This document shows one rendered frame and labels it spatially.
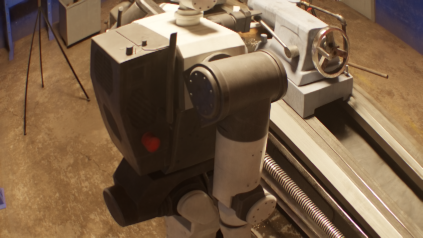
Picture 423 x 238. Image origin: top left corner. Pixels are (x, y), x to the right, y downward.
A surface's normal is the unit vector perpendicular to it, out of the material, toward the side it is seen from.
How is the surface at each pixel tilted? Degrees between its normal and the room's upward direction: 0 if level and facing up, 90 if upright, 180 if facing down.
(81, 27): 90
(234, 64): 13
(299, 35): 82
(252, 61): 19
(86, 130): 0
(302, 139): 36
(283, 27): 76
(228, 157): 84
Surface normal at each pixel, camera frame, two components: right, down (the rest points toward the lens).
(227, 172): -0.52, 0.43
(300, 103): -0.88, 0.29
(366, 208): -0.55, -0.49
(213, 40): 0.43, -0.34
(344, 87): 0.47, 0.50
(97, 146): -0.04, -0.81
